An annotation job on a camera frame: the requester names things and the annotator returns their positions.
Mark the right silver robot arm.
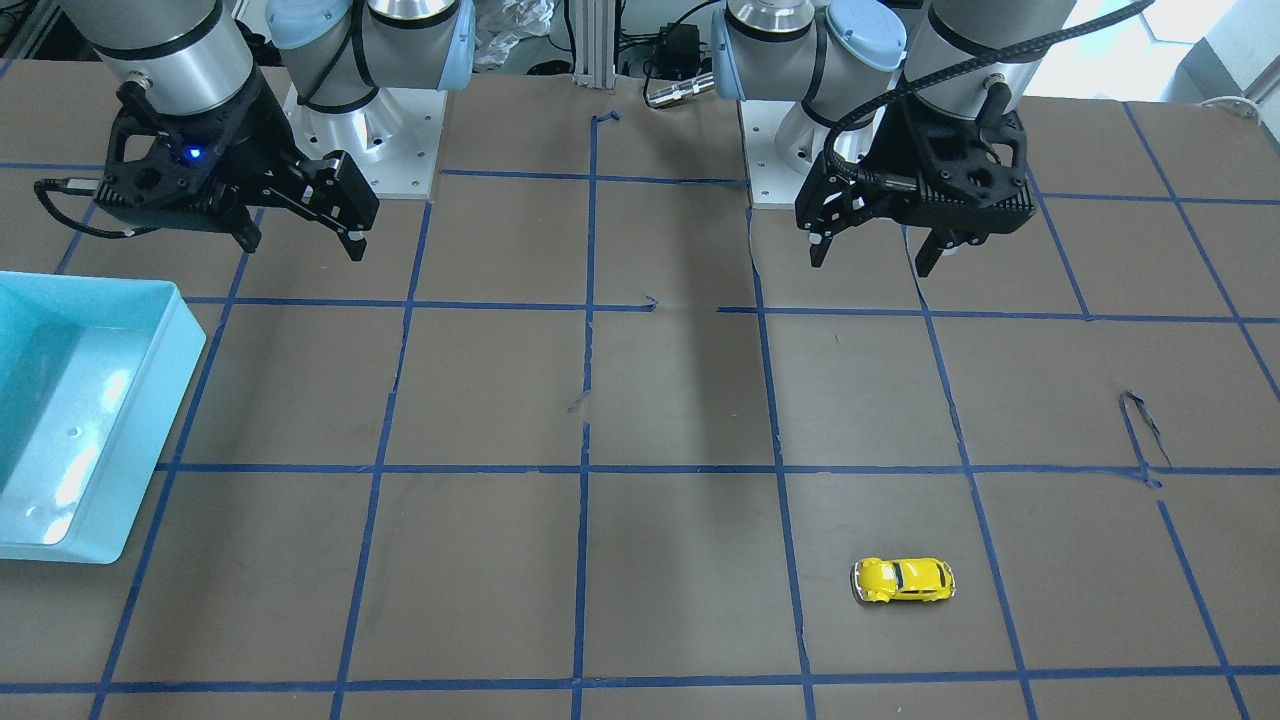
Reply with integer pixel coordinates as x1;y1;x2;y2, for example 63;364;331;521
33;1;476;261

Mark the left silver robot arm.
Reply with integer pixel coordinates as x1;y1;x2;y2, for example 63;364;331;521
710;1;1074;277

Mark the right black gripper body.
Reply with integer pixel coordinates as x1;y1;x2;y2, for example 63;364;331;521
96;70;301;234

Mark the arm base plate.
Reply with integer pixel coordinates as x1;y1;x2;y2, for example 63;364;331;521
283;87;451;200
739;100;828;210

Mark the yellow beetle toy car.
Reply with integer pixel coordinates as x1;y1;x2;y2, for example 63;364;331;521
850;557;955;603

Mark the black power adapter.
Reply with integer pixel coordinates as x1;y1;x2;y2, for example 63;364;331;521
652;23;701;79

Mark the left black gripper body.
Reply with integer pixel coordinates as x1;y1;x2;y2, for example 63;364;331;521
852;85;1036;236

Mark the turquoise plastic bin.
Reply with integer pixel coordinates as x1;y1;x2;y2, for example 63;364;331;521
1;272;206;564

